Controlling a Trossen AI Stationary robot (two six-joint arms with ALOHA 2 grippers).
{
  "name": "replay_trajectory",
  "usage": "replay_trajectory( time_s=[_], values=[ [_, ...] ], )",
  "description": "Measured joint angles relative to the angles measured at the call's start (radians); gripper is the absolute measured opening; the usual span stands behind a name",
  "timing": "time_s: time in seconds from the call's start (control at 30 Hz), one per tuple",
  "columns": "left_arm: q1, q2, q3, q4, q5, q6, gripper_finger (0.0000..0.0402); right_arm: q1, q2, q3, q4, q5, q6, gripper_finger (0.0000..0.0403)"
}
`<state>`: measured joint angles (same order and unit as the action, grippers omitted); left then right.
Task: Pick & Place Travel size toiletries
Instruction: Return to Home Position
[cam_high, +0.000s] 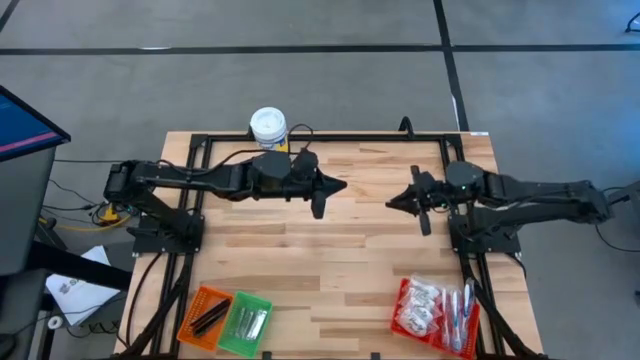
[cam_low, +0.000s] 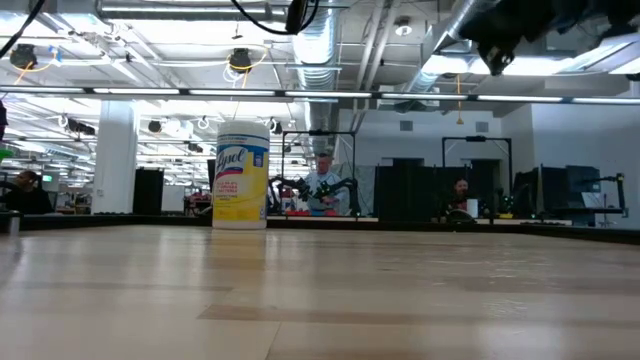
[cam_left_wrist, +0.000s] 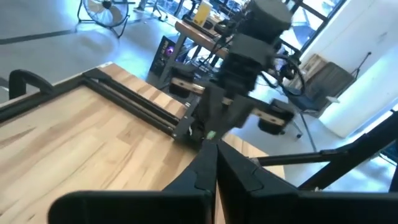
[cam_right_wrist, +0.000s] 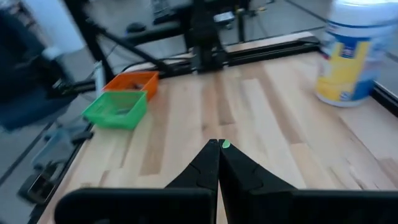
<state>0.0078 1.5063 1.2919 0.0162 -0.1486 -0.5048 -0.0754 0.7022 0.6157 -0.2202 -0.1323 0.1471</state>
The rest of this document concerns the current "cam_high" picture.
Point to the black desk bar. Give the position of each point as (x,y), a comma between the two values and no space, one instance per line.
(75,267)

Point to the small silver item packet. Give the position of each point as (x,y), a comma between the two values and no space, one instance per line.
(251,324)
(245,322)
(239,320)
(262,322)
(256,325)

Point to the white printed paper sheet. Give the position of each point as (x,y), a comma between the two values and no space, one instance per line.
(75,300)

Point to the red plastic basket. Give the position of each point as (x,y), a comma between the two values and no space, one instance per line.
(472,340)
(400,300)

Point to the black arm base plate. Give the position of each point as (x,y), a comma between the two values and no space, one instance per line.
(500,245)
(150,245)

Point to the black frame clamp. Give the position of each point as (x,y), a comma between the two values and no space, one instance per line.
(406,127)

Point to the black stand foot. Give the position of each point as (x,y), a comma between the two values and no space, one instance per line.
(634,22)

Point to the black aluminium table frame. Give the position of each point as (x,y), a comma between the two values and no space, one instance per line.
(325,137)

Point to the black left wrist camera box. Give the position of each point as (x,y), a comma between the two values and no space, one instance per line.
(305,162)

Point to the white tape roll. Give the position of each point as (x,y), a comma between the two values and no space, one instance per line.
(51,320)

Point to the orange plastic basket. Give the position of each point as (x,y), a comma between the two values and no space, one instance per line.
(192,327)

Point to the green plastic basket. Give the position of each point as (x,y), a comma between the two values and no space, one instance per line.
(230,340)

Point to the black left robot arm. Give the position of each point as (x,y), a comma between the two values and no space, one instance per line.
(175,180)

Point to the grey furniture foot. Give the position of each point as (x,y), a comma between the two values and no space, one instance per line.
(627,192)

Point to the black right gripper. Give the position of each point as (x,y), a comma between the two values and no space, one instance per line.
(427,197)

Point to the light blue bagged toothbrush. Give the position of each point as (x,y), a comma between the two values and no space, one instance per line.
(468,297)
(462,330)

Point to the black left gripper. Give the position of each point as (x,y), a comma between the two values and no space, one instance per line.
(305,187)

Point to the dark blue bagged toothbrush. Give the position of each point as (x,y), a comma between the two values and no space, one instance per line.
(456,325)

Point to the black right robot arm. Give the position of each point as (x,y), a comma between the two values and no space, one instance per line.
(540,200)

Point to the yellow white wipes canister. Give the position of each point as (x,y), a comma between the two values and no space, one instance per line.
(269,127)

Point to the red white bagged toothbrush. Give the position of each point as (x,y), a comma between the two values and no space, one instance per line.
(444,312)

